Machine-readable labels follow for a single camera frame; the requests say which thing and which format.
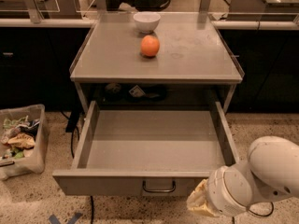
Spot white horizontal rail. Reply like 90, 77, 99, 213
0, 19, 299, 31

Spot orange fruit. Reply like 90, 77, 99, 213
140, 35, 160, 57

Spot white ceramic bowl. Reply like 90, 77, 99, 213
133, 12, 161, 34

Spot black cable right floor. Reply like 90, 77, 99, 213
230, 201, 275, 224

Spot black cable left floor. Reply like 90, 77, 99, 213
60, 110, 95, 224

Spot black cable floor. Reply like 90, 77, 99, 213
60, 110, 95, 224
230, 201, 275, 224

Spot grey metal cabinet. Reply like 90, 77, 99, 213
68, 10, 246, 114

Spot grey top drawer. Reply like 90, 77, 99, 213
53, 102, 238, 196

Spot blue tape cross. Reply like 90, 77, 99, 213
48, 212, 84, 224

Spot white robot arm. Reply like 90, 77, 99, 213
186, 136, 299, 217

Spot crumpled snack bags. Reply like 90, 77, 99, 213
0, 116, 40, 160

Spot dark items inside cabinet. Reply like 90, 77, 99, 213
104, 83, 167, 102

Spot clear plastic bin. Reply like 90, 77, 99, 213
0, 105, 49, 180

